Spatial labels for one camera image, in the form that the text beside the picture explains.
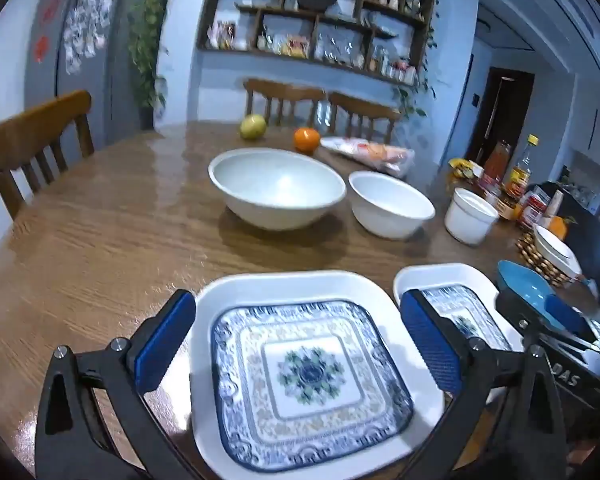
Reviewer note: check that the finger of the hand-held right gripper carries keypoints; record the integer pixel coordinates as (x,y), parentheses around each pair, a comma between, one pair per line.
(564,312)
(520,312)

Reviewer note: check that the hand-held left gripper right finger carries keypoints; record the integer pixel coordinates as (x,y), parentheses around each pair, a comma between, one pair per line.
(430,345)

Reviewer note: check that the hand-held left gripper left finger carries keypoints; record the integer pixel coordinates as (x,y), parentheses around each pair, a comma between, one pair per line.
(165,345)

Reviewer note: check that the blue bowl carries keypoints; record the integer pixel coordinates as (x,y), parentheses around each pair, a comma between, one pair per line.
(525,282)

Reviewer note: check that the small square patterned plate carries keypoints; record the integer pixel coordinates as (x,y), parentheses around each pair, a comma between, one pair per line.
(460,280)

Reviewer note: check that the small white ribbed cup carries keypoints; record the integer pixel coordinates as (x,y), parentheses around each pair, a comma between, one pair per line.
(470,217)

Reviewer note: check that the large square patterned plate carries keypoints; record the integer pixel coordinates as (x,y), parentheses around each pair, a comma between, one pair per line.
(310,370)

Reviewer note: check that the medium white bowl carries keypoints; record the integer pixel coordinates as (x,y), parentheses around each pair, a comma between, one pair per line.
(390,205)

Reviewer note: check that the large white bowl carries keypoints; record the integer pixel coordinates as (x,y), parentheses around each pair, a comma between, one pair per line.
(275,190)

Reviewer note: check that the woven trivet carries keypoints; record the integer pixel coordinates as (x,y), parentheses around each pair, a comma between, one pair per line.
(535,260)

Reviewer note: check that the orange fruit with leaf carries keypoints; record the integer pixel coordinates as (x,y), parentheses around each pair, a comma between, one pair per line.
(557,227)

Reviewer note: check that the black round object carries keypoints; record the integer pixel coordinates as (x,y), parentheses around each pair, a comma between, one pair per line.
(587,220)

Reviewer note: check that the red lid jar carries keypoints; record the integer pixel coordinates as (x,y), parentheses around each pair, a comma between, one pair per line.
(532,210)

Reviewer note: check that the brown jar black lid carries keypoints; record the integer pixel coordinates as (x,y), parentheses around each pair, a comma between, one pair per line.
(506,206)

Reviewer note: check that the white tube packet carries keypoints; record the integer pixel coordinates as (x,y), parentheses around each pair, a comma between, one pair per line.
(555,205)

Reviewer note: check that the yellow cap vinegar bottle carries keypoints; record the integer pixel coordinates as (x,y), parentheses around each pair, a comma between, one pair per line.
(522,170)

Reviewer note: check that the red sauce bottle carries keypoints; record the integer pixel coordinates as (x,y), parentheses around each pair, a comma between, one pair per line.
(497,160)

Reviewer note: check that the yellow snack packet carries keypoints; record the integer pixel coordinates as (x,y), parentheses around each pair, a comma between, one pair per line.
(462,167)

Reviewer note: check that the white snack bag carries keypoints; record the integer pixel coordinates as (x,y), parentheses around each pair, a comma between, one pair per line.
(370,152)

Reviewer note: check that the dark brown door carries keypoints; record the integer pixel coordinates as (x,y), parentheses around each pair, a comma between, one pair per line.
(500,110)

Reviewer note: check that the green pear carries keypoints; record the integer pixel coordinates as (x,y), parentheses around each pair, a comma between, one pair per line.
(252,126)

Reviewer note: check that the green vine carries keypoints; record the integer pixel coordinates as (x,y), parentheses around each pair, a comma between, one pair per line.
(414,95)

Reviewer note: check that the wooden chair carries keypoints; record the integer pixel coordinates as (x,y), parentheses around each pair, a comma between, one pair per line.
(280,94)
(362,109)
(35,130)

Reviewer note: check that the grey refrigerator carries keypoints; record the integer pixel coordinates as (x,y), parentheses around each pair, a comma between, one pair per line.
(105,75)

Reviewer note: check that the trailing green plant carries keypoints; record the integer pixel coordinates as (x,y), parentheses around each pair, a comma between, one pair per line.
(150,35)

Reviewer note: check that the cluster of fridge magnets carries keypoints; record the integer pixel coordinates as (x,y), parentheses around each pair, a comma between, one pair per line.
(87,15)

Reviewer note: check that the white wall cabinet niche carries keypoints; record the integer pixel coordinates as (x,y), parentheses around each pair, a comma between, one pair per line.
(592,185)

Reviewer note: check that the wooden wall shelf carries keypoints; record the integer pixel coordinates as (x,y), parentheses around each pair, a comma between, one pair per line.
(310,14)

